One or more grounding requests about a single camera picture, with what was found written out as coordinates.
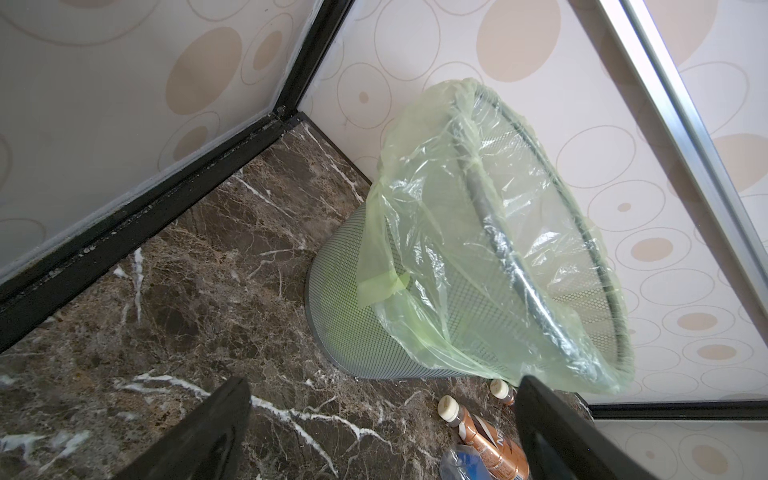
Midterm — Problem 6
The brown Nescafe bottle near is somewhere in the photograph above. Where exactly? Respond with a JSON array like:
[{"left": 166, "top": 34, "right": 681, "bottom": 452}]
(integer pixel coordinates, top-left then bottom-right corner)
[{"left": 437, "top": 395, "right": 530, "bottom": 479}]

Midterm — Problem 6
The green-lined mesh waste bin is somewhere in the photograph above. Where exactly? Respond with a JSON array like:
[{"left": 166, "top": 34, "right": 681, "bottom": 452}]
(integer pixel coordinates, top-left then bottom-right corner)
[{"left": 305, "top": 78, "right": 635, "bottom": 395}]

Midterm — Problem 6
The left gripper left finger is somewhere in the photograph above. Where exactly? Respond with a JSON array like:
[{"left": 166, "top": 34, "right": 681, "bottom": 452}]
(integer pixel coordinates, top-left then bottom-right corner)
[{"left": 115, "top": 377, "right": 251, "bottom": 479}]

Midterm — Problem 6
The clear crushed bottle blue cap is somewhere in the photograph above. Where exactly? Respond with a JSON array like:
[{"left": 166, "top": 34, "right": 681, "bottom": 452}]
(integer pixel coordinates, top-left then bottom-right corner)
[{"left": 439, "top": 445, "right": 492, "bottom": 480}]

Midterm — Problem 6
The brown Nescafe bottle far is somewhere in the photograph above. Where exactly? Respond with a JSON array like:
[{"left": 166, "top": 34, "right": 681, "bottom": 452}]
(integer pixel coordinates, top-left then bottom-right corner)
[{"left": 489, "top": 379, "right": 517, "bottom": 406}]

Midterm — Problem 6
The brown nescafe bottle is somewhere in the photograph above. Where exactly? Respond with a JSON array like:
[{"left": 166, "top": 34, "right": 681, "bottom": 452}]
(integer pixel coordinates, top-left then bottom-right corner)
[
  {"left": 489, "top": 379, "right": 517, "bottom": 406},
  {"left": 437, "top": 395, "right": 530, "bottom": 479}
]

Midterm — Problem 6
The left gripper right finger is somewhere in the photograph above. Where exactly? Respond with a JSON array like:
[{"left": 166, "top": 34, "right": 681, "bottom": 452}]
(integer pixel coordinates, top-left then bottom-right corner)
[{"left": 515, "top": 375, "right": 654, "bottom": 480}]

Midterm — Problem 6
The diagonal aluminium rail left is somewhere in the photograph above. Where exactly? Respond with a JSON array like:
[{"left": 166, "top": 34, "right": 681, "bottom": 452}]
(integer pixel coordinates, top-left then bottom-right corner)
[{"left": 598, "top": 1, "right": 767, "bottom": 314}]

